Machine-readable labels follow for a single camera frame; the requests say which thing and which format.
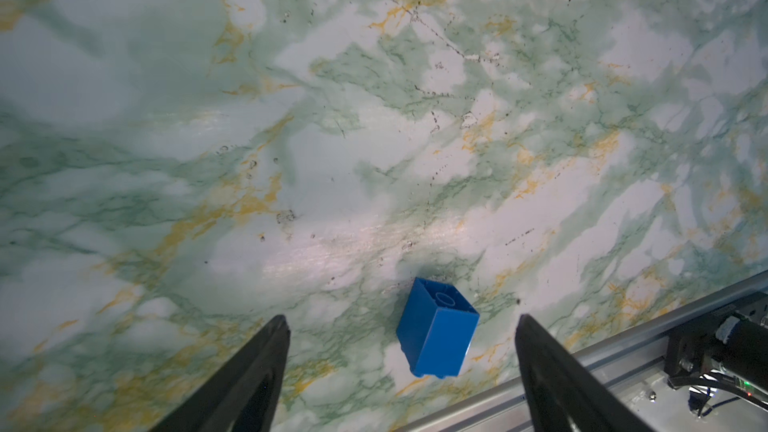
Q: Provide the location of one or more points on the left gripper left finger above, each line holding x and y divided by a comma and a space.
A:
243, 394

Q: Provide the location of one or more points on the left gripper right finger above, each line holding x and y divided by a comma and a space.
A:
561, 393

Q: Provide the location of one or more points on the blue lego brick bottom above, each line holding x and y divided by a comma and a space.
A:
436, 329

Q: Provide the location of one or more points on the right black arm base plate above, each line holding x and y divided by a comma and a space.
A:
721, 356

